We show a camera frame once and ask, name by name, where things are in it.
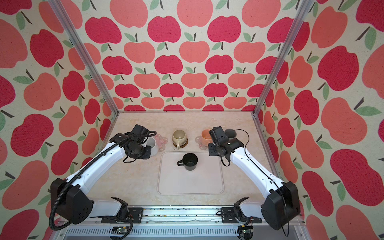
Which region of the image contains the white mug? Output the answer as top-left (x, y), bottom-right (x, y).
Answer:
top-left (144, 137), bottom-right (159, 157)

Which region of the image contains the right aluminium corner post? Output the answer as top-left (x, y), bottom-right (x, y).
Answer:
top-left (253, 0), bottom-right (316, 115)

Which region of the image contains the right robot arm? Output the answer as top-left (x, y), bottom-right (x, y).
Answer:
top-left (209, 127), bottom-right (301, 231)

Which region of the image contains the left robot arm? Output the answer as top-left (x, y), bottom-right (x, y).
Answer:
top-left (49, 125), bottom-right (157, 231)

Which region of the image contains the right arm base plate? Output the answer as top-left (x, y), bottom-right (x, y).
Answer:
top-left (216, 207), bottom-right (262, 225)

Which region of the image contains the aluminium front rail frame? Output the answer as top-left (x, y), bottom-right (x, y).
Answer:
top-left (46, 206), bottom-right (310, 240)

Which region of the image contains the black mug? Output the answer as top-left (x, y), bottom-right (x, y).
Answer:
top-left (177, 153), bottom-right (198, 171)

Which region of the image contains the grey mug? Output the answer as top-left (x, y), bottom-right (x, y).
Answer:
top-left (225, 129), bottom-right (237, 139)

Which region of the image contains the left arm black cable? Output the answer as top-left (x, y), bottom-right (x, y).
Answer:
top-left (48, 130), bottom-right (158, 240)

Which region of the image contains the beige mug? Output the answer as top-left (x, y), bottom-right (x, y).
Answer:
top-left (172, 130), bottom-right (188, 147)

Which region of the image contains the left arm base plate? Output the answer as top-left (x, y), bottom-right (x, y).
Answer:
top-left (101, 207), bottom-right (144, 224)

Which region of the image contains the peach pink mug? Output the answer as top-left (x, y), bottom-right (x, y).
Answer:
top-left (201, 129), bottom-right (213, 146)

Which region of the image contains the left aluminium corner post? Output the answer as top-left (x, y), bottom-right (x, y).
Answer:
top-left (47, 0), bottom-right (120, 115)

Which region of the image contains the pink flower coaster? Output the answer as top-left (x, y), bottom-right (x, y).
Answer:
top-left (195, 136), bottom-right (212, 151)
top-left (154, 134), bottom-right (168, 152)

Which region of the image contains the brown wooden round coaster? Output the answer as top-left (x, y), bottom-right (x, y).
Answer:
top-left (172, 141), bottom-right (188, 150)

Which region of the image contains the clear plastic tray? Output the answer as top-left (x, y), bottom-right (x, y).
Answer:
top-left (157, 152), bottom-right (225, 195)

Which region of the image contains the aluminium corner post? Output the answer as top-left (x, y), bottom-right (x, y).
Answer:
top-left (253, 0), bottom-right (316, 115)
top-left (47, 0), bottom-right (120, 115)

